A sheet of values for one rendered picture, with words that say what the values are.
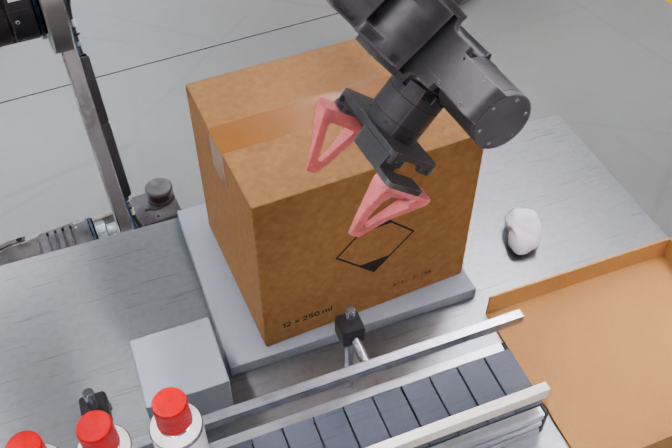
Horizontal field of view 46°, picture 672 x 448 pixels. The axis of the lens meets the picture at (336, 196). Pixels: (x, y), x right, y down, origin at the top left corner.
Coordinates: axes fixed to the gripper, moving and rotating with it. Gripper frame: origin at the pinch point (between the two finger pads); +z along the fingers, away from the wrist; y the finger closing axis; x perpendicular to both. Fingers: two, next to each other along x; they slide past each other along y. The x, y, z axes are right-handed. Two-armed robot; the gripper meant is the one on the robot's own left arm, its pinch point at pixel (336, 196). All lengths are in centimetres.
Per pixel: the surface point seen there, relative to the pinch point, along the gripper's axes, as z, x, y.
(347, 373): 17.7, 11.7, 7.5
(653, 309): -2, 56, 11
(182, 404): 19.9, -10.5, 10.1
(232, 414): 26.2, 1.3, 6.5
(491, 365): 11.9, 31.6, 10.3
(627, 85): -13, 205, -102
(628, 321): 1, 52, 11
